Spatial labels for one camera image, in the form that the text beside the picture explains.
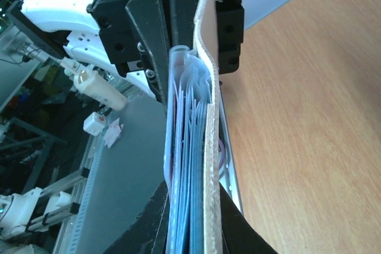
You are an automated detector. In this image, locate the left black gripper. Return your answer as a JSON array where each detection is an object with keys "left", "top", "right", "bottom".
[{"left": 88, "top": 0, "right": 244, "bottom": 105}]

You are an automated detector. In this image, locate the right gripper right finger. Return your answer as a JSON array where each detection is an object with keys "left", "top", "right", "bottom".
[{"left": 220, "top": 187, "right": 277, "bottom": 254}]

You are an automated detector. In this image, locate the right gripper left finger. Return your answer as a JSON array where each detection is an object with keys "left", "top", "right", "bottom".
[{"left": 105, "top": 181, "right": 170, "bottom": 254}]

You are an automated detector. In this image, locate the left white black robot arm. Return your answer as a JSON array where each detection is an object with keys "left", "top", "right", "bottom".
[{"left": 8, "top": 0, "right": 244, "bottom": 104}]

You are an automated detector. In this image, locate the white cylindrical device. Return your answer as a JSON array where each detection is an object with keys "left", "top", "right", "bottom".
[{"left": 60, "top": 58, "right": 127, "bottom": 111}]

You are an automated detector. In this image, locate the small white box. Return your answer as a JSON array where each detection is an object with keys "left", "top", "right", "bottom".
[{"left": 83, "top": 112, "right": 106, "bottom": 136}]

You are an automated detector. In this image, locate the grey slotted cable duct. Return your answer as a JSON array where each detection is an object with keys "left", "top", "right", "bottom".
[{"left": 52, "top": 136, "right": 102, "bottom": 253}]

